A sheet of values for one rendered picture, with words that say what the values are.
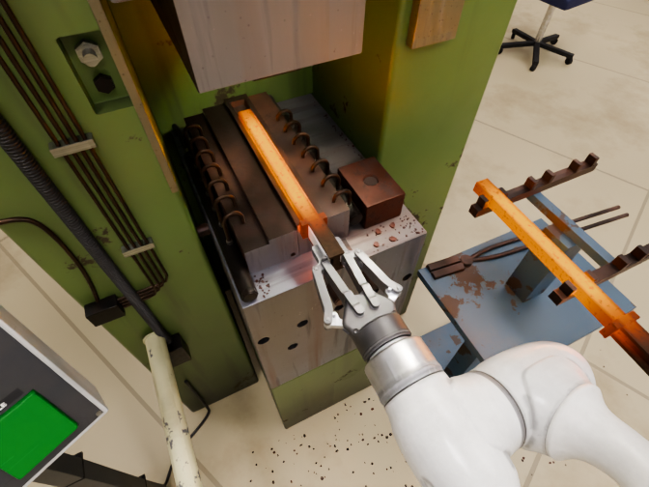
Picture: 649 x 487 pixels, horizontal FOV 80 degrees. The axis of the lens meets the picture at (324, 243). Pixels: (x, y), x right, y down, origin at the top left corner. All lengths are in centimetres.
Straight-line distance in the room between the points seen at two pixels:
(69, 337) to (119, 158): 136
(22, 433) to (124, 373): 118
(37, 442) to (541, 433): 59
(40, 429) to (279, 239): 40
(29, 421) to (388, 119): 73
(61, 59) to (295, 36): 28
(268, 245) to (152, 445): 111
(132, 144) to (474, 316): 76
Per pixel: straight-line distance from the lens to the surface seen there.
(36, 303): 212
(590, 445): 56
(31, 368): 58
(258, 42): 46
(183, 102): 102
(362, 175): 77
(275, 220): 68
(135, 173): 68
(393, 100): 80
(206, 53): 45
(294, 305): 74
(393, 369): 50
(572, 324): 104
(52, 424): 61
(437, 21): 74
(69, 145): 63
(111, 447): 169
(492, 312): 97
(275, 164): 76
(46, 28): 58
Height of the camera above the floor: 150
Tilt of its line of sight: 53 degrees down
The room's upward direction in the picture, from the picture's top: straight up
